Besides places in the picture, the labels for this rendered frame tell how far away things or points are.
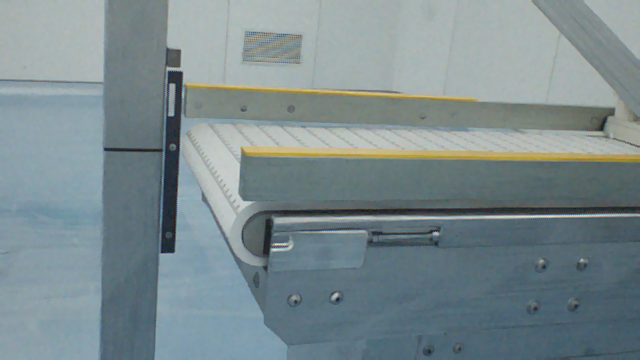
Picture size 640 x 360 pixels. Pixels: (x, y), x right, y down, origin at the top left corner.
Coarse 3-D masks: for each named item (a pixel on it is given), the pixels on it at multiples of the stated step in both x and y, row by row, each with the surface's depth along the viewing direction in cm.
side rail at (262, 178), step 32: (256, 160) 43; (288, 160) 44; (320, 160) 45; (352, 160) 46; (384, 160) 46; (416, 160) 47; (448, 160) 48; (480, 160) 49; (512, 160) 50; (544, 160) 51; (256, 192) 44; (288, 192) 45; (320, 192) 46; (352, 192) 46; (384, 192) 47; (416, 192) 48; (448, 192) 49; (480, 192) 50; (512, 192) 51; (544, 192) 52; (576, 192) 53; (608, 192) 54
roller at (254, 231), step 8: (256, 216) 46; (264, 216) 46; (248, 224) 46; (256, 224) 46; (264, 224) 46; (248, 232) 46; (256, 232) 46; (264, 232) 46; (248, 240) 46; (256, 240) 46; (264, 240) 46; (248, 248) 46; (256, 248) 46; (264, 248) 46; (264, 256) 47
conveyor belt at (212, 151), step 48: (192, 144) 64; (240, 144) 61; (288, 144) 63; (336, 144) 65; (384, 144) 68; (432, 144) 70; (480, 144) 72; (528, 144) 75; (576, 144) 78; (624, 144) 81; (240, 240) 47
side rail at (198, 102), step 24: (192, 96) 68; (216, 96) 69; (240, 96) 70; (264, 96) 71; (288, 96) 71; (312, 96) 72; (336, 96) 73; (288, 120) 72; (312, 120) 73; (336, 120) 74; (360, 120) 75; (384, 120) 76; (408, 120) 77; (432, 120) 78; (456, 120) 79; (480, 120) 80; (504, 120) 81; (528, 120) 82; (552, 120) 83; (576, 120) 84; (600, 120) 85
